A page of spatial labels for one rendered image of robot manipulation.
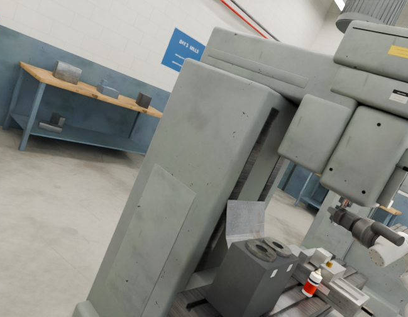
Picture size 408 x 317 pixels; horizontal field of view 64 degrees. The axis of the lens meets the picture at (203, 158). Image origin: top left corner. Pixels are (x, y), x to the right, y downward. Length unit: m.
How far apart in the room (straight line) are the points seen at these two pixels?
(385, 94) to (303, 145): 0.31
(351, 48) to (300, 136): 0.35
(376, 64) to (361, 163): 0.33
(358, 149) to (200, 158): 0.60
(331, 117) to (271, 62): 0.36
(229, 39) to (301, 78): 0.44
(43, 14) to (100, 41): 0.81
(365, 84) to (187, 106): 0.72
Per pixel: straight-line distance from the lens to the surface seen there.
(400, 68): 1.24
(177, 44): 5.88
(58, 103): 5.08
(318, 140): 1.25
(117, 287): 1.77
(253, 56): 1.50
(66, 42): 4.94
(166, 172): 1.50
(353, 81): 1.27
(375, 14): 1.39
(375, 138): 1.22
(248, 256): 0.89
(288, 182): 8.50
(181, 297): 0.95
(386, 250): 1.15
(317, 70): 1.34
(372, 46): 1.28
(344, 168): 1.23
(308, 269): 1.40
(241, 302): 0.93
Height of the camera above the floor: 1.44
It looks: 11 degrees down
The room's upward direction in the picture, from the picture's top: 24 degrees clockwise
